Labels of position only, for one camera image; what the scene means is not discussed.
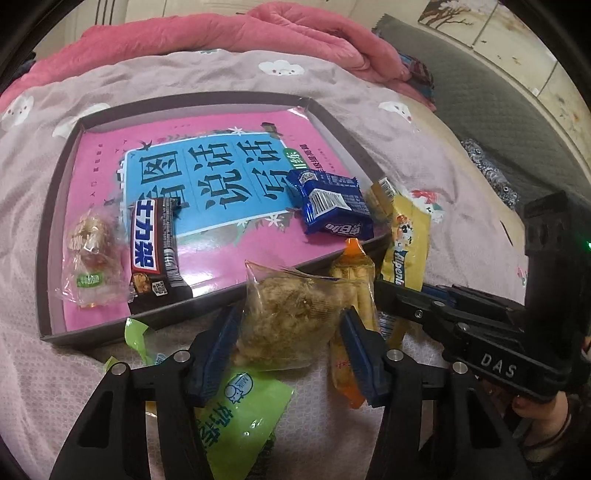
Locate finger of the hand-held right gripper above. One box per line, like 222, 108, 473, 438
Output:
421, 283, 528, 326
375, 279, 474, 354

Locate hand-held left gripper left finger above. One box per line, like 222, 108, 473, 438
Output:
48, 305, 245, 480

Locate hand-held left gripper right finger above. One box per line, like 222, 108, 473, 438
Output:
339, 307, 527, 480

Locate yellow candy packet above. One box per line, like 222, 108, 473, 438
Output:
367, 178, 432, 291

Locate orange biscuit packet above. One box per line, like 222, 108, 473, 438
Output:
329, 237, 409, 411

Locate light green snack packet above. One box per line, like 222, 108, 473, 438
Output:
196, 367, 296, 480

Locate green packet with yellow cake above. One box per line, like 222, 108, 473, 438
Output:
104, 318, 162, 374

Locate clear floss cake packet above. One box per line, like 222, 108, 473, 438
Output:
233, 261, 370, 370

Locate brown chocolate bar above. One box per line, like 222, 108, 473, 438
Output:
124, 198, 194, 315

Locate blue biscuit packet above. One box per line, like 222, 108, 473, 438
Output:
286, 168, 376, 241

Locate clear nut candy packet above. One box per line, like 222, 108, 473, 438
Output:
55, 208, 127, 309

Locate dark grey shallow tray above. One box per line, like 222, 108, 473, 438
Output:
36, 90, 393, 348

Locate person's right forearm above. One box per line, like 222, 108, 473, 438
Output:
526, 397, 591, 467

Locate person's right hand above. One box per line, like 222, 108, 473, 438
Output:
479, 379, 568, 446

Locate pink book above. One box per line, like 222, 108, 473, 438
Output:
48, 108, 370, 333

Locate dark floral cloth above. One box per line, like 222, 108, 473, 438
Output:
462, 138, 522, 210

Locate beige bed sheet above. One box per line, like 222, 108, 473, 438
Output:
406, 99, 527, 241

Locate grey headboard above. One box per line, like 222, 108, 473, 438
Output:
372, 14, 591, 208

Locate purple printed bedsheet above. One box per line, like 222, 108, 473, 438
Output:
0, 48, 532, 480

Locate striped patterned clothes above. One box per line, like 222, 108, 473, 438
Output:
399, 53, 437, 112

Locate pink blanket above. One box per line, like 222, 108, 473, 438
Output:
0, 0, 437, 114

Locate wall painting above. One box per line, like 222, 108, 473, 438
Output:
418, 0, 591, 121

